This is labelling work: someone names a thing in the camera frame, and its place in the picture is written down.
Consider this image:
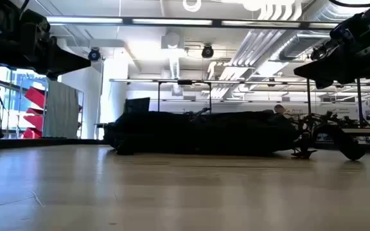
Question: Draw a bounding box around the black computer monitor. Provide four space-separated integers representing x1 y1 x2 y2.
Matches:
123 97 151 114

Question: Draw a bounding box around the silver ventilation duct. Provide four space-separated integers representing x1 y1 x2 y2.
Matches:
277 0 370 62

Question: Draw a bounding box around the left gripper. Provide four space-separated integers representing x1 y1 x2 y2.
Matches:
0 8 92 80

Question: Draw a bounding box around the grey curtain panel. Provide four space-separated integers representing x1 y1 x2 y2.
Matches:
43 80 84 139

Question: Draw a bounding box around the black ceiling spotlight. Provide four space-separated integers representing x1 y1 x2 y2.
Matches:
87 47 102 62
201 44 215 59
310 44 329 62

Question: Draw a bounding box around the red stepped shelf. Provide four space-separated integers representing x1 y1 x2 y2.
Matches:
22 85 48 139

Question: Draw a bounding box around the robot workstation with black frame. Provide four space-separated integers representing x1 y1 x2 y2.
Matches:
297 78 370 145

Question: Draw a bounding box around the black backpack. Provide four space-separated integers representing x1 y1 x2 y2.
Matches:
103 108 367 161

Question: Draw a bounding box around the black stand frame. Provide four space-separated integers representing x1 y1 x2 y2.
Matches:
157 79 213 114

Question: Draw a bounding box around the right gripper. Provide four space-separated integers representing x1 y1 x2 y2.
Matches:
293 8 370 90

